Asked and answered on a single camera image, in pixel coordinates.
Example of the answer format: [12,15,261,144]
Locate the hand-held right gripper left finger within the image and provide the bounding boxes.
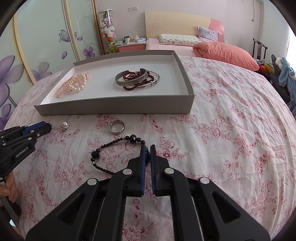
[25,145,148,241]

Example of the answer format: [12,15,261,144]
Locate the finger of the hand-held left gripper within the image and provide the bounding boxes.
[14,123,52,151]
[0,122,45,140]

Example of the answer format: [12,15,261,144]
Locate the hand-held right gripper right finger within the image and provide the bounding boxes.
[150,144,271,241]

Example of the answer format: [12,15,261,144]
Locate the pink small pearl bracelet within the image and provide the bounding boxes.
[55,74,78,98]

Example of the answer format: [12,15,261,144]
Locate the white pearl bracelet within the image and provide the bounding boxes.
[68,76,89,93]

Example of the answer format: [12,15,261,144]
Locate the black bead bracelet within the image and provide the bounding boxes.
[91,134,148,175]

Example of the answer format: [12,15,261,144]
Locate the silver ring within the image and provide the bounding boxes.
[109,120,125,134]

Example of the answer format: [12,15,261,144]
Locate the pink large bead bracelet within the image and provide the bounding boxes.
[74,72,91,87]

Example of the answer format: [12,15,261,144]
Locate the grey cardboard tray box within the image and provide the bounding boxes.
[33,49,195,115]

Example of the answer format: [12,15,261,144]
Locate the dark red bead bracelet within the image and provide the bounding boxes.
[122,71,155,91]

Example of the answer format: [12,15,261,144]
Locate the silver cuff bangle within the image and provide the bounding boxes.
[115,68,148,89]

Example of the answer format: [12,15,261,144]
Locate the thin silver bangle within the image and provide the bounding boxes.
[136,71,160,88]

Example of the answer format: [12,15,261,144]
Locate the person's left hand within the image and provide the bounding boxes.
[0,173,19,204]

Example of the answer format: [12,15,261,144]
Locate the pink floral bed sheet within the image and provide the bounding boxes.
[0,56,296,241]

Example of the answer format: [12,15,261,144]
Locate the flower print sliding wardrobe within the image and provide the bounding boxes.
[0,0,107,130]

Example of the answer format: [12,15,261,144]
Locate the green yellow plush toy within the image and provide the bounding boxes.
[107,38,119,54]

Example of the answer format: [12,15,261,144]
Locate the pink nightstand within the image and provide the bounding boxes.
[116,40,147,52]

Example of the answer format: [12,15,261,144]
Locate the clear tube of plush toys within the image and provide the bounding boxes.
[97,9,118,55]

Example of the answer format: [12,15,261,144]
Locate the pink mattress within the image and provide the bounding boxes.
[146,38,199,57]

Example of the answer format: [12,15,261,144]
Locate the white floral pillow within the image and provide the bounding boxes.
[159,34,202,45]

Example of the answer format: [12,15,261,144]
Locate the orange duvet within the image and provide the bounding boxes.
[192,42,260,71]

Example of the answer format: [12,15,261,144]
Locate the black office chair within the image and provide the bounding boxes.
[269,54,296,112]

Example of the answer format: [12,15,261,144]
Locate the lilac cushion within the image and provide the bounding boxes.
[197,26,220,42]

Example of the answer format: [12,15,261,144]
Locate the pile of colourful toys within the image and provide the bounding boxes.
[255,59,278,77]

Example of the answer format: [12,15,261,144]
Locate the cream pink bed headboard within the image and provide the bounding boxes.
[145,10,225,43]

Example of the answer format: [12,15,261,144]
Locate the dark wooden chair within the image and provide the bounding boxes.
[252,39,268,61]

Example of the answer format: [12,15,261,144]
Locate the blue plush robe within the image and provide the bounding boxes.
[278,57,296,87]

